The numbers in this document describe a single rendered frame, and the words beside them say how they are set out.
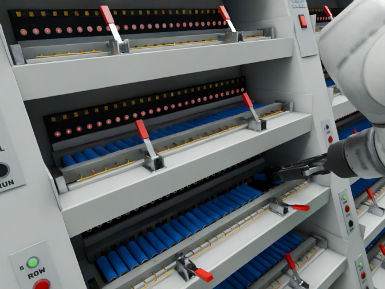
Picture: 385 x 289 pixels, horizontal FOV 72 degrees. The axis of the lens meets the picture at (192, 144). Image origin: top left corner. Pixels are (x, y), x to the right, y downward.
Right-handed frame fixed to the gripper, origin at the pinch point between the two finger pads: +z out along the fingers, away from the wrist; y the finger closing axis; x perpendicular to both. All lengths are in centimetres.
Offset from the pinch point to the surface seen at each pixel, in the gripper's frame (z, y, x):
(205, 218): 3.1, 23.0, 2.2
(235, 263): -3.7, 23.9, 11.1
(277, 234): -3.0, 10.7, 11.3
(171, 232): 3.9, 31.1, 1.7
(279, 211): -3.2, 7.8, 7.1
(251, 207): -0.8, 12.9, 4.0
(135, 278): -1.6, 41.9, 4.7
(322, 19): 5, -58, -46
